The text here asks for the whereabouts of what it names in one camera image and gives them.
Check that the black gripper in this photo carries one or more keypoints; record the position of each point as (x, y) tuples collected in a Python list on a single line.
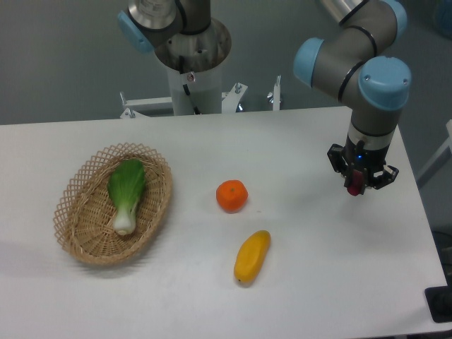
[(346, 159)]

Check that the purple sweet potato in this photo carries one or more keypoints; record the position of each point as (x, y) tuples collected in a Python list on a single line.
[(356, 184)]

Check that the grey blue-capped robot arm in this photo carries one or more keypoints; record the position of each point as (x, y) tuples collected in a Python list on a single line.
[(352, 69)]

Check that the white furniture leg right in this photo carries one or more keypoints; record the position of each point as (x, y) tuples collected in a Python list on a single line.
[(438, 159)]

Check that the orange tangerine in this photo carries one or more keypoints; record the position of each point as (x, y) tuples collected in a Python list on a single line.
[(231, 195)]

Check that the yellow mango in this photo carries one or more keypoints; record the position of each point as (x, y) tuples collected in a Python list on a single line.
[(251, 256)]

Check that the black device at table edge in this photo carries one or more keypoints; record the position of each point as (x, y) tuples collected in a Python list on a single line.
[(439, 303)]

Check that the blue object top right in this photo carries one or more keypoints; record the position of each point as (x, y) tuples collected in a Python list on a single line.
[(442, 17)]

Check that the green bok choy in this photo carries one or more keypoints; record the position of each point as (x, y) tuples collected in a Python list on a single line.
[(125, 188)]

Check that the woven wicker basket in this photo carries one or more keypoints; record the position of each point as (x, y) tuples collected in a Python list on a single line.
[(83, 219)]

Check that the white metal mounting frame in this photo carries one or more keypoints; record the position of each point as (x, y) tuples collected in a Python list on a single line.
[(230, 102)]

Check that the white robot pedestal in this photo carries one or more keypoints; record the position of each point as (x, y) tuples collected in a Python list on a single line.
[(194, 63)]

